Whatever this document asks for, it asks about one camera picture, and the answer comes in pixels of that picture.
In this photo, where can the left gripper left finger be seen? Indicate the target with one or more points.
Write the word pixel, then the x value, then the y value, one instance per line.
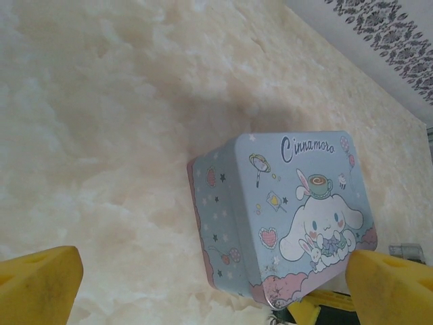
pixel 37 287

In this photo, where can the blue cartoon tin box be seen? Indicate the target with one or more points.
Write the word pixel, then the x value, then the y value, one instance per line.
pixel 287 210

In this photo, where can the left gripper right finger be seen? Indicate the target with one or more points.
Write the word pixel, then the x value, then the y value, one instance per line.
pixel 392 291

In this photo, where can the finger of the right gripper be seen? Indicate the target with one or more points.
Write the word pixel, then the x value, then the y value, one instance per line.
pixel 304 311

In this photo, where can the small dark padlock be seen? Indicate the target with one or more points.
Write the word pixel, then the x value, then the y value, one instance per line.
pixel 406 251

